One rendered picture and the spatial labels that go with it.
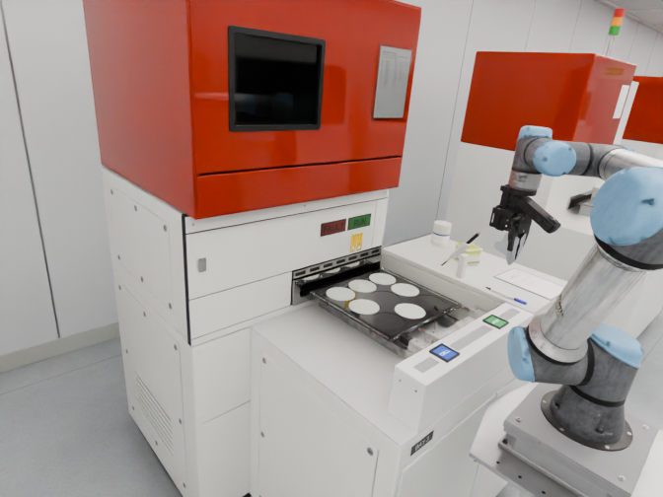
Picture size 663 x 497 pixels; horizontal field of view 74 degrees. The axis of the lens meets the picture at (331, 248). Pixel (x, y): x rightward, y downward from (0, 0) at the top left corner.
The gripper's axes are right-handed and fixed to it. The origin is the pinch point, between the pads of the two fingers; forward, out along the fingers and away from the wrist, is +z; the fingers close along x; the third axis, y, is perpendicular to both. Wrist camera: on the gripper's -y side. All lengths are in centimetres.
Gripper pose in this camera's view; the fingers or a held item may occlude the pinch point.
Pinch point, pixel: (512, 261)
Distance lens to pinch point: 129.7
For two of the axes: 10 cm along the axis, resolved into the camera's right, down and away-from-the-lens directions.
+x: -7.5, 1.9, -6.3
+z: -0.7, 9.3, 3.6
